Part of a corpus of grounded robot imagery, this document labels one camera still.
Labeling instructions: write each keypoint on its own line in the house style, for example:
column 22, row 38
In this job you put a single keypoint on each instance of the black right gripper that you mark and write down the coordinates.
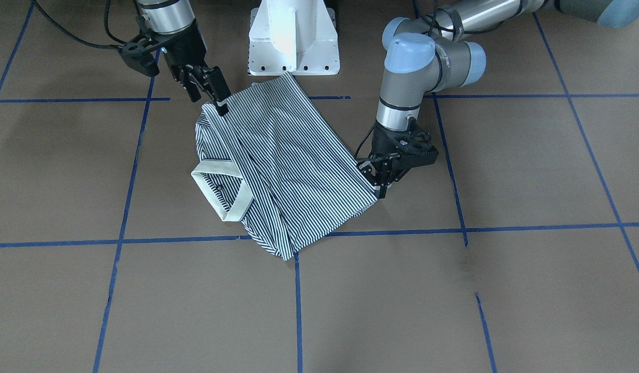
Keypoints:
column 186, row 47

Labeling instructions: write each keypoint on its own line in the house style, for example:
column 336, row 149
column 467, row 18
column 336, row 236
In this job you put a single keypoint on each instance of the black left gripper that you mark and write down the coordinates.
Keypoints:
column 380, row 140

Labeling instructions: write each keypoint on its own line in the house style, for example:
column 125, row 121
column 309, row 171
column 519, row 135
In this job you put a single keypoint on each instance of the navy white striped polo shirt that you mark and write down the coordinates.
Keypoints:
column 275, row 165

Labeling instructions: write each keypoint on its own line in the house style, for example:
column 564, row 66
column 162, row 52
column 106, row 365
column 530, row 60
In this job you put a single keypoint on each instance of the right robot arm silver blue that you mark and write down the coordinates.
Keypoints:
column 171, row 27

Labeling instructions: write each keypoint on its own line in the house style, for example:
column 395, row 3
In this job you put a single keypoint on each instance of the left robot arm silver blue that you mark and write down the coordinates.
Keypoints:
column 431, row 54

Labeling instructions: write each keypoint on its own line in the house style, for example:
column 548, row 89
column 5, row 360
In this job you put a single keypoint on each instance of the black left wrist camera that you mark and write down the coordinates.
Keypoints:
column 415, row 148

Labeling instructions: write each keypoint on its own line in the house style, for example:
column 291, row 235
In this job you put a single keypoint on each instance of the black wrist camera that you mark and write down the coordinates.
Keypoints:
column 415, row 148
column 137, row 55

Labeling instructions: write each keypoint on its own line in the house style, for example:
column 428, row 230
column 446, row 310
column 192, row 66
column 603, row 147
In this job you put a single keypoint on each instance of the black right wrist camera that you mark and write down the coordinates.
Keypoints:
column 137, row 55

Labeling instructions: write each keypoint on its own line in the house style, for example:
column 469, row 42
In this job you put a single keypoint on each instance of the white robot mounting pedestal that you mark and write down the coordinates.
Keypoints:
column 297, row 37

